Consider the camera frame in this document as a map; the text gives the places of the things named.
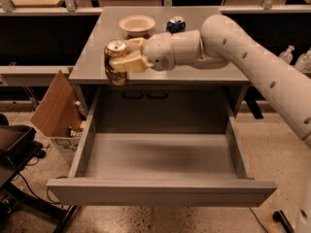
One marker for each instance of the white paper bowl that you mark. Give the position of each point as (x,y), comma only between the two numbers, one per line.
(137,26)

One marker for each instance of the black floor object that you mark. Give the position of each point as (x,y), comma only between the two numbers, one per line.
(280,217)

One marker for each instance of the open grey top drawer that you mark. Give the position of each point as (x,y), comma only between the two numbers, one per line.
(161,147)

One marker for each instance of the brown cardboard box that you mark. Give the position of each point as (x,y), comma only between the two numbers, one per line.
(59,118)

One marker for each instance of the grey cabinet with counter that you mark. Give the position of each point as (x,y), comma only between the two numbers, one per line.
(89,69)

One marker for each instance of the blue soda can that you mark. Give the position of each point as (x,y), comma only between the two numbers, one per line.
(176,24)

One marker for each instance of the clear sanitizer pump bottle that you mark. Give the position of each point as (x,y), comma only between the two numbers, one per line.
(287,55)

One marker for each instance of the orange soda can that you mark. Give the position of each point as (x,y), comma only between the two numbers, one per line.
(115,75)

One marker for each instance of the black office chair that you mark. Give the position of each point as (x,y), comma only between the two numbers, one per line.
(17,148)

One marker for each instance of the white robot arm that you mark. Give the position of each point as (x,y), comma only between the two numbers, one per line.
(221,40)

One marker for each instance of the small bottle in box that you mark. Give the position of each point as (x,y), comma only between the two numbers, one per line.
(80,108)

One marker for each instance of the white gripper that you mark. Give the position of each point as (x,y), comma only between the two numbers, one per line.
(158,49)

